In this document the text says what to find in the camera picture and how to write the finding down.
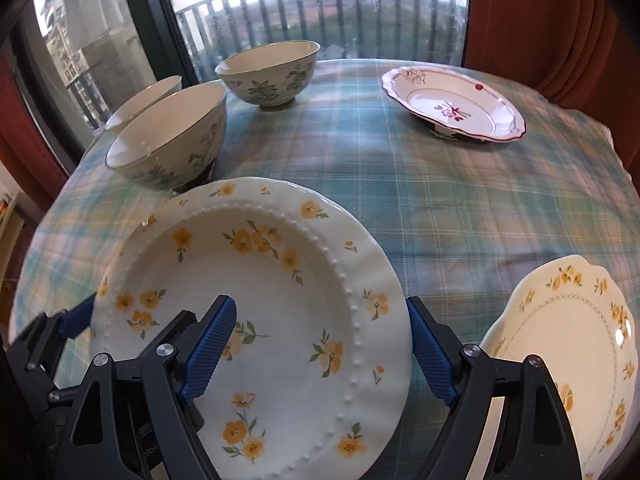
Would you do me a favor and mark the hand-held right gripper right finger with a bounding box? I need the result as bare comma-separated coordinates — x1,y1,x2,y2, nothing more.
406,297,583,480

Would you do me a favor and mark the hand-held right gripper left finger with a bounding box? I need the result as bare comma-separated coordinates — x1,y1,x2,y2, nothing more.
65,295,238,480

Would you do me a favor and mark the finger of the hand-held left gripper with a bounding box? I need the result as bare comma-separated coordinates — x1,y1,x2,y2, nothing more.
7,294,97,362

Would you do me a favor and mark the large white yellow-flower plate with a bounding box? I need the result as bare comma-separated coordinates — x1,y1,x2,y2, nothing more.
90,176,413,467

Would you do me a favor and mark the cream bowl green leaf print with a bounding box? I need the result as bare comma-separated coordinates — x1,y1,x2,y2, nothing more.
105,82,229,193
103,75,183,133

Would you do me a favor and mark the white shelf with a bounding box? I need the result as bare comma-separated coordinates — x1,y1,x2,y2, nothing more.
0,190,26,281

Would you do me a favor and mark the cream scalloped yellow-flower plate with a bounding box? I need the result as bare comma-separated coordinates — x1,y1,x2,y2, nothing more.
479,254,632,480

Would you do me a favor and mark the blue plaid tablecloth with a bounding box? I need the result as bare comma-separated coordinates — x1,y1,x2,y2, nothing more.
7,57,633,480

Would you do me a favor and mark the orange curtain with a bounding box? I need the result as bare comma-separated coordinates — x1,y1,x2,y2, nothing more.
462,0,640,171
0,45,68,211

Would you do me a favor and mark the white red-flower plate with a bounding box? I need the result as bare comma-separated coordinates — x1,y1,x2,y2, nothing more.
381,66,528,145

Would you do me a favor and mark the cream bowl green flower print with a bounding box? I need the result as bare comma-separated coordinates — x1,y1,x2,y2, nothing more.
215,40,321,111

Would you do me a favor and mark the apartment building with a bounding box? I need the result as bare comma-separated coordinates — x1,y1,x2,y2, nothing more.
32,0,111,131

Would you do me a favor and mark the dark green window frame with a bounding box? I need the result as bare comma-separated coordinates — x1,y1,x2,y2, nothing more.
10,0,203,176

